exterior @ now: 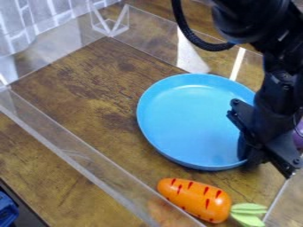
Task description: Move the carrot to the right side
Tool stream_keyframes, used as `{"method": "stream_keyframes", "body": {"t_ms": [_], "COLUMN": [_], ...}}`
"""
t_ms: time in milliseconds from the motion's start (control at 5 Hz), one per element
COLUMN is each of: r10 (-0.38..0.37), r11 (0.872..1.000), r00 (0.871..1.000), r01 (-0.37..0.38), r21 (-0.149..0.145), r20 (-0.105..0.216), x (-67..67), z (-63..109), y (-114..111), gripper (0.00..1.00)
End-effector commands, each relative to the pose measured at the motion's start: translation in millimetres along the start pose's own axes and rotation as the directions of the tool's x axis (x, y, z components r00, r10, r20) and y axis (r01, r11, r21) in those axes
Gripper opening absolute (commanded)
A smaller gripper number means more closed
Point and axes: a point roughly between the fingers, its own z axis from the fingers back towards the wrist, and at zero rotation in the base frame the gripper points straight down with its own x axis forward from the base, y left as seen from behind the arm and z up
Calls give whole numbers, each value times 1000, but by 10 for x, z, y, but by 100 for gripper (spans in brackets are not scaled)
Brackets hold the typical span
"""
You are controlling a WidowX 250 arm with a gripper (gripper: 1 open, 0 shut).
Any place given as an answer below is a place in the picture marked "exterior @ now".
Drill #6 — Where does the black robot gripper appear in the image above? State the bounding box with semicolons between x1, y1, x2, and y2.
225;91;303;178

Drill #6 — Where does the orange toy carrot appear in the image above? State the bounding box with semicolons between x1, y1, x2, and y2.
156;178;267;227

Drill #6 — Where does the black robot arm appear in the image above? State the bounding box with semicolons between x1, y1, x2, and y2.
212;0;303;178

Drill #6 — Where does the purple toy eggplant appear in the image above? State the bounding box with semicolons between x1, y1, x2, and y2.
292;120;303;149

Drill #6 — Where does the blue round plate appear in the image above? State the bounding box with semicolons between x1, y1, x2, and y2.
136;74;255;171

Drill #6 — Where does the blue object at corner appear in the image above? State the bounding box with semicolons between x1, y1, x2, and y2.
0;192;18;227

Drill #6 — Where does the black cable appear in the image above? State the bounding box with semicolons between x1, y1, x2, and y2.
169;0;235;52

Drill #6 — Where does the clear acrylic enclosure wall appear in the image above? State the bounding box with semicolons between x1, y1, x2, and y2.
0;0;303;227

